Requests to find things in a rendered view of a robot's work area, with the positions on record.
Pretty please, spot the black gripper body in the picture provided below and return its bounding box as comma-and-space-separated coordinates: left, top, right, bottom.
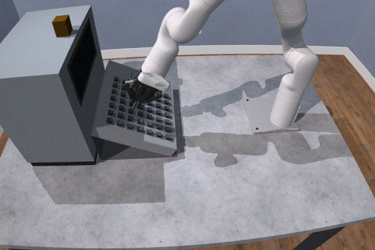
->
133, 68, 158, 95

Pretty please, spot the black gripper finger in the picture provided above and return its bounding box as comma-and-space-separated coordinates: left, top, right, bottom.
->
134, 88, 162, 109
125, 79, 144, 109

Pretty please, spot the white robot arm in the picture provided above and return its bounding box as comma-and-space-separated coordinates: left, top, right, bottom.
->
138, 0, 319, 128

